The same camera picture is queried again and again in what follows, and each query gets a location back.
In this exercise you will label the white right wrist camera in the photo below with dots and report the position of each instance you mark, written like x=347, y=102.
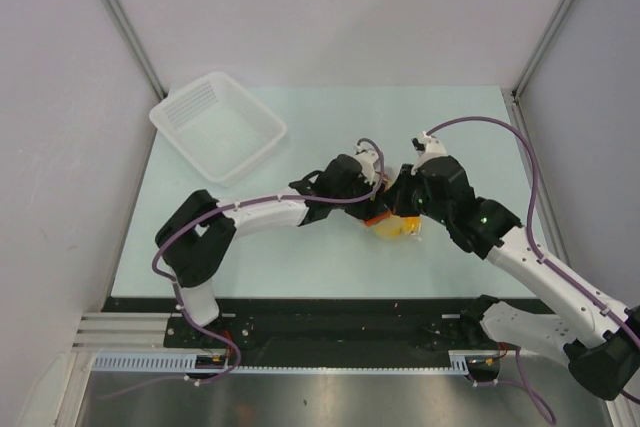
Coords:
x=427, y=148

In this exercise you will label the aluminium corner post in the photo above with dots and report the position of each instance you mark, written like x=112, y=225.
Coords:
x=134, y=46
x=552, y=29

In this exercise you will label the white slotted cable duct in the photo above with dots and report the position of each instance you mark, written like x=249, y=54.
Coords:
x=455, y=365

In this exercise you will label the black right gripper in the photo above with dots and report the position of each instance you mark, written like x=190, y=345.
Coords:
x=396, y=196

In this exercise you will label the yellow fake lemon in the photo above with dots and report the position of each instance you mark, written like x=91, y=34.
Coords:
x=389, y=228

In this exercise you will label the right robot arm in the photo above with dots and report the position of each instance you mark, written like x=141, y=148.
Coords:
x=593, y=335

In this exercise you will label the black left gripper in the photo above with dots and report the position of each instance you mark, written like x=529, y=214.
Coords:
x=370, y=209

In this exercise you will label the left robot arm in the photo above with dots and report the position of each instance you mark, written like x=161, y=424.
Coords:
x=196, y=238

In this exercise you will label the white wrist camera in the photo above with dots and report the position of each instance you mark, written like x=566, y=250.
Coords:
x=427, y=148
x=371, y=165

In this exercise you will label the white plastic basket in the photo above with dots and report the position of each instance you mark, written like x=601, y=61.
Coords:
x=219, y=127

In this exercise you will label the clear zip top bag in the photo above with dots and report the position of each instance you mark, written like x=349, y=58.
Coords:
x=390, y=173

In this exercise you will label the aluminium frame rail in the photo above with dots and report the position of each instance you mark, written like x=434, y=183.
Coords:
x=135, y=332

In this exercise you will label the left aluminium corner post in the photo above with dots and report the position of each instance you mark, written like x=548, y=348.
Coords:
x=134, y=46

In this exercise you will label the orange fake peach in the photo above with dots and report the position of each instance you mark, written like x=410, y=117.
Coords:
x=411, y=225

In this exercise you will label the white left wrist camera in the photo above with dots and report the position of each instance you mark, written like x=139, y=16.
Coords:
x=371, y=165

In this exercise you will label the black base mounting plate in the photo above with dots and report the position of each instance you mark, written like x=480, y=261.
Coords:
x=349, y=334

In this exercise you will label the right aluminium corner post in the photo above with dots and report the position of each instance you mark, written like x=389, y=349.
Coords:
x=552, y=29

